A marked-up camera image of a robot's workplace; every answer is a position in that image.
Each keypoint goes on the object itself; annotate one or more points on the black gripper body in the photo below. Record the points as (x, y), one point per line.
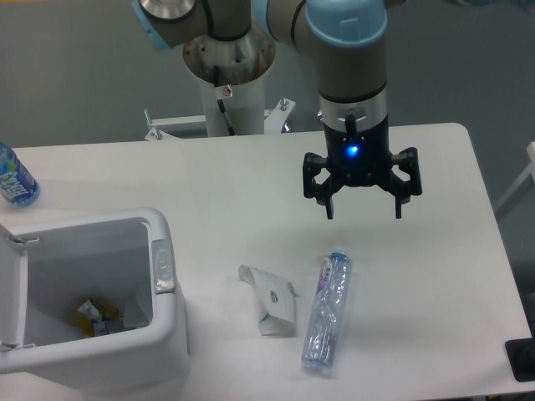
(358, 158)

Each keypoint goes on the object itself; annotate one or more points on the white paper carton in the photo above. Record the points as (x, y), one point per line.
(276, 298)

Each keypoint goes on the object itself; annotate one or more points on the crushed clear plastic bottle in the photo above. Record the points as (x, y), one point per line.
(327, 313)

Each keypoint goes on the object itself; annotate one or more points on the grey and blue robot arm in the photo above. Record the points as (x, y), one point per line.
(229, 46)

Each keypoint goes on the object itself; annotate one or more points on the yellow wrapper trash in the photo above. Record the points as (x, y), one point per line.
(95, 318)

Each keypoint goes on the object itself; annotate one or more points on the white plastic trash can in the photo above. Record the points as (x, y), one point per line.
(123, 258)

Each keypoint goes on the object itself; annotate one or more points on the black device at table edge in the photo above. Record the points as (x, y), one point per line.
(520, 353)

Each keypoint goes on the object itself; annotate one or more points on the blue labelled water bottle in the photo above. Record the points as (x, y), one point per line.
(18, 186)

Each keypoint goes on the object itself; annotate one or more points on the white pedestal base frame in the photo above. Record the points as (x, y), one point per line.
(273, 121)

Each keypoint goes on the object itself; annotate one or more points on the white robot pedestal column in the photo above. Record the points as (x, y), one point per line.
(233, 109)

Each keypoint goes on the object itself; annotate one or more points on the white frame at right edge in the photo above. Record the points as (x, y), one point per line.
(518, 188)

